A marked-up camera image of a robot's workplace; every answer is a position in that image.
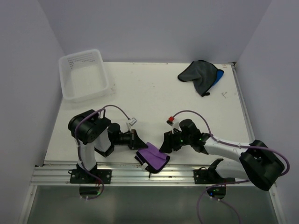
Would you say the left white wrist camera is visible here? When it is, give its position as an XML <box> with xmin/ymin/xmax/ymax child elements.
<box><xmin>126</xmin><ymin>118</ymin><xmax>137</xmax><ymax>131</ymax></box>

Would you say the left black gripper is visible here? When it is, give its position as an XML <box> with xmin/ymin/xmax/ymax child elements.
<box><xmin>113</xmin><ymin>128</ymin><xmax>148</xmax><ymax>149</ymax></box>

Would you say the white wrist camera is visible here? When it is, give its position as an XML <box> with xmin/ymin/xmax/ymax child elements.
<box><xmin>126</xmin><ymin>118</ymin><xmax>137</xmax><ymax>131</ymax></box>
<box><xmin>166</xmin><ymin>116</ymin><xmax>179</xmax><ymax>130</ymax></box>

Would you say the purple towel black trim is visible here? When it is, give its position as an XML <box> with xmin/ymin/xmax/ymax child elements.
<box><xmin>135</xmin><ymin>142</ymin><xmax>170</xmax><ymax>178</ymax></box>

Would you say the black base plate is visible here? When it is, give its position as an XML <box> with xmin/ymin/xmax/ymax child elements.
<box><xmin>68</xmin><ymin>169</ymin><xmax>112</xmax><ymax>184</ymax></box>
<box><xmin>193</xmin><ymin>167</ymin><xmax>235</xmax><ymax>184</ymax></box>

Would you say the aluminium table edge rail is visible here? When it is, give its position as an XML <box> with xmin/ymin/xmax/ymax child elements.
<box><xmin>220</xmin><ymin>63</ymin><xmax>256</xmax><ymax>145</ymax></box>

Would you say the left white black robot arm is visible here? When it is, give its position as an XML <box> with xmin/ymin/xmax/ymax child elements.
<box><xmin>68</xmin><ymin>110</ymin><xmax>148</xmax><ymax>183</ymax></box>

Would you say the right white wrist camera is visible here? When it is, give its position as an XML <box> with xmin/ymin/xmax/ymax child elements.
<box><xmin>166</xmin><ymin>116</ymin><xmax>179</xmax><ymax>130</ymax></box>

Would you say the white plastic basket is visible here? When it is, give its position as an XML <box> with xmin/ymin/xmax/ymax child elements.
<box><xmin>58</xmin><ymin>49</ymin><xmax>113</xmax><ymax>103</ymax></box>

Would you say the aluminium mounting rail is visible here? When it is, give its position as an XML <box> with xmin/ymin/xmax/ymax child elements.
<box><xmin>31</xmin><ymin>163</ymin><xmax>278</xmax><ymax>186</ymax></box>

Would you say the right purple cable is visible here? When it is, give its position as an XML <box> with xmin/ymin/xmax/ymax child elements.
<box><xmin>174</xmin><ymin>110</ymin><xmax>291</xmax><ymax>224</ymax></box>

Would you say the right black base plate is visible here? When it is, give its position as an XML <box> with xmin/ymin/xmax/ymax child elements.
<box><xmin>193</xmin><ymin>167</ymin><xmax>235</xmax><ymax>184</ymax></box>

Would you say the blue towel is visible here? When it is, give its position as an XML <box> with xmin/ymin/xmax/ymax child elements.
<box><xmin>213</xmin><ymin>70</ymin><xmax>224</xmax><ymax>86</ymax></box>

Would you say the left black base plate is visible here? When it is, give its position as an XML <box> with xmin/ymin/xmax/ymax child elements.
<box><xmin>68</xmin><ymin>169</ymin><xmax>112</xmax><ymax>184</ymax></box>

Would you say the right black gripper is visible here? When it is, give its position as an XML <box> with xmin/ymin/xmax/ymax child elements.
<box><xmin>159</xmin><ymin>128</ymin><xmax>192</xmax><ymax>154</ymax></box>

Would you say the grey towel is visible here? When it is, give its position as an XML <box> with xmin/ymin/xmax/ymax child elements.
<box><xmin>178</xmin><ymin>60</ymin><xmax>219</xmax><ymax>97</ymax></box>

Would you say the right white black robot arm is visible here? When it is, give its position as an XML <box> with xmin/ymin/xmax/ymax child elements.
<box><xmin>159</xmin><ymin>119</ymin><xmax>285</xmax><ymax>191</ymax></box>

